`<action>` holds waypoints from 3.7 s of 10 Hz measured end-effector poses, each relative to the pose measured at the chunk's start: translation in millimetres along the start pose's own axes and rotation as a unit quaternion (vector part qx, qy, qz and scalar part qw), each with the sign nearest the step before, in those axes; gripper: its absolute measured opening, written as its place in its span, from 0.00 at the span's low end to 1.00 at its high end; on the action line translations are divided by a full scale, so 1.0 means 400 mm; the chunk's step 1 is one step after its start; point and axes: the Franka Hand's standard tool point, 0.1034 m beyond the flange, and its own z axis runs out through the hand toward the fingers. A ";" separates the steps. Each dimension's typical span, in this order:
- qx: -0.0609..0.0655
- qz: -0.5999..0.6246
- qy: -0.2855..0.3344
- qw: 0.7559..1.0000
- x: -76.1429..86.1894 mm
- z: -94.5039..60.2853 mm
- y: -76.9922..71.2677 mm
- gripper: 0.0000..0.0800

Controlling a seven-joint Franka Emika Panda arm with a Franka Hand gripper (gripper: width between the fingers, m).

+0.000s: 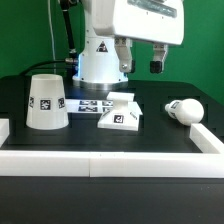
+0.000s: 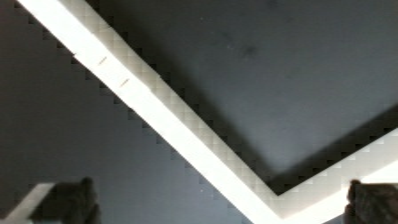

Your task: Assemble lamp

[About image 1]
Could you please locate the white marker sheet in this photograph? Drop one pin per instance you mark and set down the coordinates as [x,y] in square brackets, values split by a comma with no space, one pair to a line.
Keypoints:
[100,106]

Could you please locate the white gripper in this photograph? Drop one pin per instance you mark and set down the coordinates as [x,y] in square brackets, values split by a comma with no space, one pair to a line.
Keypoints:
[146,20]

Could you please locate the white front fence wall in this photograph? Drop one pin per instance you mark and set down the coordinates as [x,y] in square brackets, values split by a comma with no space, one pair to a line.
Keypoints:
[110,164]

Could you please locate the white lamp base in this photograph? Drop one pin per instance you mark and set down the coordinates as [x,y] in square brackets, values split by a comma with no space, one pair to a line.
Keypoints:
[124,114]

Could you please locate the white lamp shade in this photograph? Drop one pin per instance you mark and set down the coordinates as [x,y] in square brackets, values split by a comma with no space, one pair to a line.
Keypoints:
[46,105]

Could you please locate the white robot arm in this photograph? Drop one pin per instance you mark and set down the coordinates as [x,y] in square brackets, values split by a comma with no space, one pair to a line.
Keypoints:
[98,63]

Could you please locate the white left fence wall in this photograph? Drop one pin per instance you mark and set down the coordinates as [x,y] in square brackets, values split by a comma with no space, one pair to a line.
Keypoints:
[4,130]

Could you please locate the white lamp bulb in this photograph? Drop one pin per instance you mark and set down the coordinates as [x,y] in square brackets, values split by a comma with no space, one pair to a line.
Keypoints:
[187,111]

